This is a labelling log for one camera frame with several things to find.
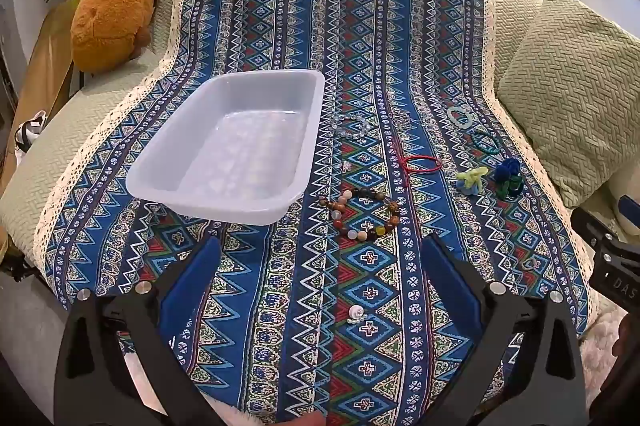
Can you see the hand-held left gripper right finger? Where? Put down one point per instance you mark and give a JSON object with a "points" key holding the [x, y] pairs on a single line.
{"points": [[447, 276]]}

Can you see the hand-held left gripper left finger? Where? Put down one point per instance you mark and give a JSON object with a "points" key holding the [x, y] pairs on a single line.
{"points": [[197, 278]]}

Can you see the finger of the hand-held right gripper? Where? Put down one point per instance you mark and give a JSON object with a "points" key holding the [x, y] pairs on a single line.
{"points": [[631, 211]]}

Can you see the white plastic tray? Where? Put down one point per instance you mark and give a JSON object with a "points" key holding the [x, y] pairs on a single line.
{"points": [[235, 145]]}

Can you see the person's right hand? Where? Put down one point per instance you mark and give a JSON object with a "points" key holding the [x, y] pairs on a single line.
{"points": [[630, 336]]}

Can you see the white fluffy rug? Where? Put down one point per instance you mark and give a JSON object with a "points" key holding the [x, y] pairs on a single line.
{"points": [[600, 341]]}

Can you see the white bead charm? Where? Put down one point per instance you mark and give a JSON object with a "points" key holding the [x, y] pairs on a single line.
{"points": [[357, 312]]}

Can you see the green textured cushion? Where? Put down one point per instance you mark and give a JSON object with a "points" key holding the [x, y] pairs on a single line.
{"points": [[575, 95]]}

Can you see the white and black object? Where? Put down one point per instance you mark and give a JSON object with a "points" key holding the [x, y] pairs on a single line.
{"points": [[27, 133]]}

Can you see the wooden board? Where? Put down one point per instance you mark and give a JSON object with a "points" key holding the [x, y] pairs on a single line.
{"points": [[42, 70]]}

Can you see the blue patterned blanket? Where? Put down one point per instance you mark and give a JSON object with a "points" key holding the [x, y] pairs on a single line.
{"points": [[310, 30]]}

